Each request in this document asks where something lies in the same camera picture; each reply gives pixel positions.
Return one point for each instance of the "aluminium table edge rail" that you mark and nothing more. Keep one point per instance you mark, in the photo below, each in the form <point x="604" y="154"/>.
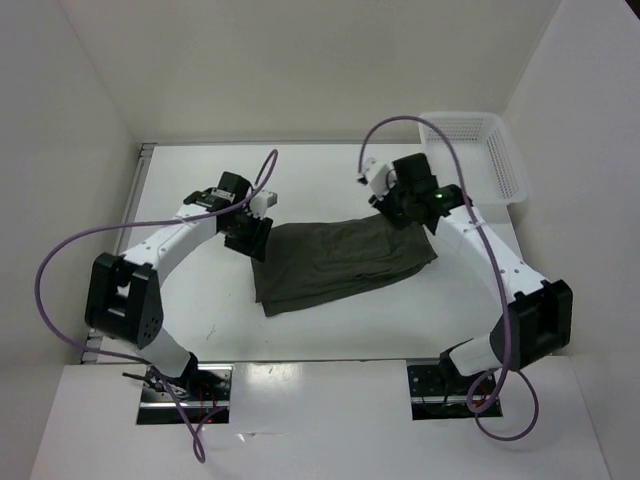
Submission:
<point x="120" y="250"/>

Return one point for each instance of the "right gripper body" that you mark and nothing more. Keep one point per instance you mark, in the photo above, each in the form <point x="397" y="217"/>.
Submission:
<point x="395" y="206"/>

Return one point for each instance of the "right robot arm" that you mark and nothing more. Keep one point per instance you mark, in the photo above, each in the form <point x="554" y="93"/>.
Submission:
<point x="536" y="313"/>

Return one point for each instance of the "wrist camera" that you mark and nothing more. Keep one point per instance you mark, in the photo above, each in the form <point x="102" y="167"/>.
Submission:
<point x="378" y="176"/>
<point x="261" y="202"/>

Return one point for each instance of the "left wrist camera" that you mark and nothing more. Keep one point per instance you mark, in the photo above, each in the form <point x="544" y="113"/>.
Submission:
<point x="261" y="202"/>

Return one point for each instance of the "dark green shorts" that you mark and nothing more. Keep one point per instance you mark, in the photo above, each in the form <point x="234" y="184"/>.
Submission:
<point x="311" y="264"/>

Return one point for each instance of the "white plastic basket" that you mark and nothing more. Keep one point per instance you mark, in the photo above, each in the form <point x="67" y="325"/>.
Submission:
<point x="491" y="164"/>

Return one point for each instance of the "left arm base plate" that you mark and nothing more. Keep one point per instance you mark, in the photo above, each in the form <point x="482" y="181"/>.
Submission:
<point x="215" y="392"/>

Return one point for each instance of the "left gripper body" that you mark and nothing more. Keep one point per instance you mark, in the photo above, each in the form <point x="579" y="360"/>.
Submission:
<point x="247" y="234"/>

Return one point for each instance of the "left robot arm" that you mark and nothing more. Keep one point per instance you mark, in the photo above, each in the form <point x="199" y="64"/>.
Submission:
<point x="196" y="222"/>

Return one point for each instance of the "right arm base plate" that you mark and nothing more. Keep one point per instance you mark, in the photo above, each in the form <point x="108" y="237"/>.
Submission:
<point x="428" y="382"/>

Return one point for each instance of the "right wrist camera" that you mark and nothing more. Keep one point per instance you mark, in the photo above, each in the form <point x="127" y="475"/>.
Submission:
<point x="378" y="176"/>

